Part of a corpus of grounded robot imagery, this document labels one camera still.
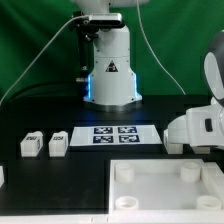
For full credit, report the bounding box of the grey camera cable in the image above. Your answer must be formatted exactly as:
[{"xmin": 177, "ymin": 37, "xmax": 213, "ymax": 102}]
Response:
[{"xmin": 0, "ymin": 14, "xmax": 90, "ymax": 108}]

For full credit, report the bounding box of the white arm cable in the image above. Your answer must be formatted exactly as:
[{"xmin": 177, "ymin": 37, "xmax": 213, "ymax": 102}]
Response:
[{"xmin": 135, "ymin": 0, "xmax": 187, "ymax": 96}]

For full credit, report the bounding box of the black cable on table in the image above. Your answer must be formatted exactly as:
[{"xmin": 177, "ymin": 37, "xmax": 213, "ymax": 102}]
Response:
[{"xmin": 3, "ymin": 79, "xmax": 84, "ymax": 106}]

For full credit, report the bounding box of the black camera on stand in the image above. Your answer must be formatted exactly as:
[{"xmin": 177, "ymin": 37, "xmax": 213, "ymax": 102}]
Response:
[{"xmin": 69, "ymin": 11, "xmax": 124, "ymax": 83}]

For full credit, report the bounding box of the marker tag sheet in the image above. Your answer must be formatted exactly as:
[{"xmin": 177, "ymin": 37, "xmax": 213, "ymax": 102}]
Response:
[{"xmin": 70, "ymin": 125, "xmax": 162, "ymax": 146}]

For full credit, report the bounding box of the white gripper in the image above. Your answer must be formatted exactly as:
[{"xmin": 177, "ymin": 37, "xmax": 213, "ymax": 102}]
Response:
[{"xmin": 167, "ymin": 115, "xmax": 189, "ymax": 144}]

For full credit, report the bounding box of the white square tabletop part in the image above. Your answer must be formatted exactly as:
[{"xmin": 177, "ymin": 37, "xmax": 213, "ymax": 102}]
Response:
[{"xmin": 108, "ymin": 159, "xmax": 224, "ymax": 224}]

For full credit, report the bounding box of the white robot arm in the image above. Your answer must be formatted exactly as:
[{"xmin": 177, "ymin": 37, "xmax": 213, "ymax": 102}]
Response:
[{"xmin": 71, "ymin": 0, "xmax": 224, "ymax": 149}]

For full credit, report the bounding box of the white obstacle piece left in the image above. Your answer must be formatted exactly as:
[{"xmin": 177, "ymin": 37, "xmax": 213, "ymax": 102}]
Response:
[{"xmin": 0, "ymin": 166, "xmax": 4, "ymax": 188}]

